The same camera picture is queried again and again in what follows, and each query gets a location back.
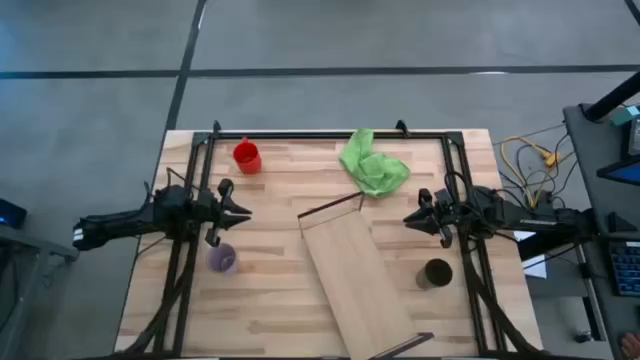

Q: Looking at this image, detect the dark brown mug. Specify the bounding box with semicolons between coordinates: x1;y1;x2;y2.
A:
415;257;455;291

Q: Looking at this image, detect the red plastic mug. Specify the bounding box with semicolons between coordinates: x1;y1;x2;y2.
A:
232;136;263;176

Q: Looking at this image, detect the person's hand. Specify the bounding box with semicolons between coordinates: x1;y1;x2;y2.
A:
620;331;640;358

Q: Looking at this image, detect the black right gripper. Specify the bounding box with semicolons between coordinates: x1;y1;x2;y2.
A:
403;187;467;250

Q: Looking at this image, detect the wooden board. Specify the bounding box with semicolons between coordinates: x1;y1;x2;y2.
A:
297;190;436;360

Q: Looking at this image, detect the black monitor pole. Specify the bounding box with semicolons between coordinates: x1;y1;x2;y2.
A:
583;71;640;122

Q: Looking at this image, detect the black aluminium rig frame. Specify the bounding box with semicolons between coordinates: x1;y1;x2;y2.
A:
119;119;547;360

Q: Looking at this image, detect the green microfibre cloth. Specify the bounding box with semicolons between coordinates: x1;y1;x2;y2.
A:
338;127;413;199

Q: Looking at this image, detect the pale purple plastic cup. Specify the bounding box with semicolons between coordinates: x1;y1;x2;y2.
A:
205;242;241;275

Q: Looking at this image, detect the blue-screen laptop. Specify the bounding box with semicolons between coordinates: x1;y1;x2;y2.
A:
596;157;640;187

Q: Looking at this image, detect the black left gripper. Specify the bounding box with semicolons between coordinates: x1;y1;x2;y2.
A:
197;177;253;249

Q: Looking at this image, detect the black keyboard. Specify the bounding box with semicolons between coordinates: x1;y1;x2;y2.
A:
608;240;640;298

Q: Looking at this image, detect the grey cart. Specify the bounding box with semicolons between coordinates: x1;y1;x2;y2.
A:
0;223;81;360

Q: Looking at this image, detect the white paper sheet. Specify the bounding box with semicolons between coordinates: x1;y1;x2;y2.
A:
513;230;549;280

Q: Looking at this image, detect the black device with blue light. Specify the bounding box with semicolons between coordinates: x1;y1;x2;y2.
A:
0;197;29;231

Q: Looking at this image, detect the grey side desk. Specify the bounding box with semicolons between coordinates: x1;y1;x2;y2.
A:
562;102;640;360

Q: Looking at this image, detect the yellow cable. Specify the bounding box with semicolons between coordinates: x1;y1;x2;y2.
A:
499;135;564;209

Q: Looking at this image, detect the black cable bundle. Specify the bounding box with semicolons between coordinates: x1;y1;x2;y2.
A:
494;132;581;211

